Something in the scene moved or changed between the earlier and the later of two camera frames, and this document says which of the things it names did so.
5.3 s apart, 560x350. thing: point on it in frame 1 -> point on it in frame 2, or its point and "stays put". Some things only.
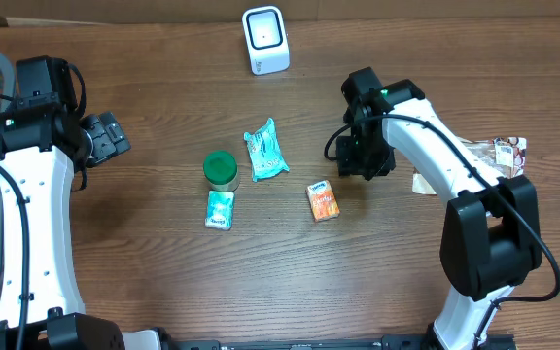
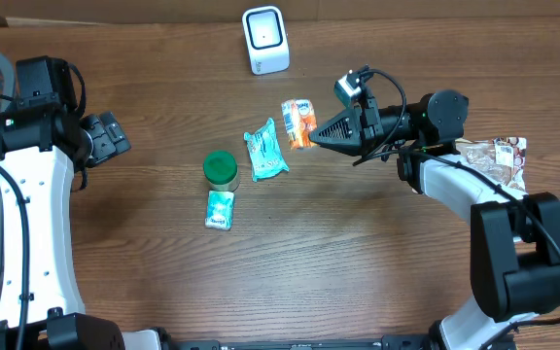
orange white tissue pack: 322,200 -> 299,120
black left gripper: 110,135 stays put
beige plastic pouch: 506,155 stays put
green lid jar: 221,171 stays put
